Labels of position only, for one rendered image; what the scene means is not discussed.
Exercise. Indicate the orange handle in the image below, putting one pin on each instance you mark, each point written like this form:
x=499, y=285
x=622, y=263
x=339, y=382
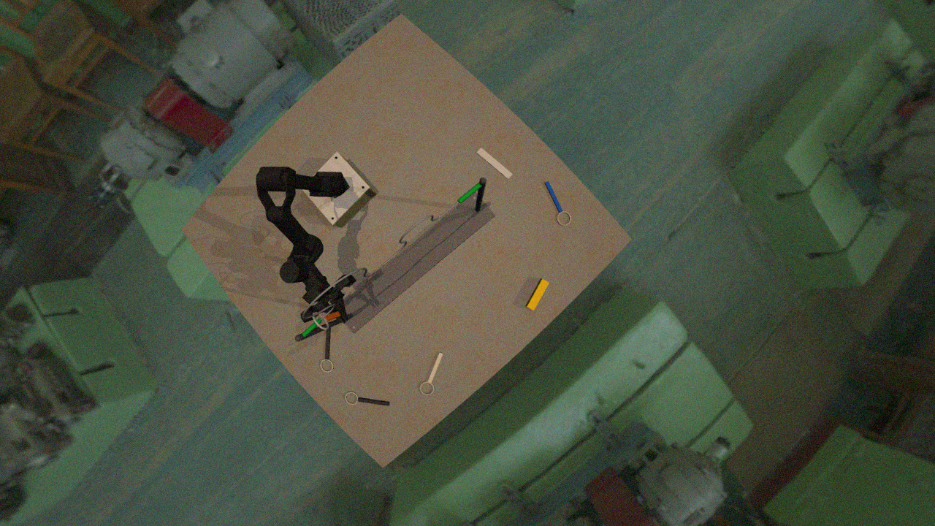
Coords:
x=326, y=319

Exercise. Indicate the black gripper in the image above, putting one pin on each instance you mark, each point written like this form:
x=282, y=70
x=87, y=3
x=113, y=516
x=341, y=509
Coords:
x=334, y=294

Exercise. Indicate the beige flat bar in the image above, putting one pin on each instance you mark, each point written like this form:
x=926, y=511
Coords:
x=496, y=164

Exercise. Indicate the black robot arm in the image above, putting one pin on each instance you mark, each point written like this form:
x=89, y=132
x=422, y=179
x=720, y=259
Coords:
x=306, y=248

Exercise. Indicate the tan handle with round loop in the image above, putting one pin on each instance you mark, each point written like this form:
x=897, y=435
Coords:
x=432, y=374

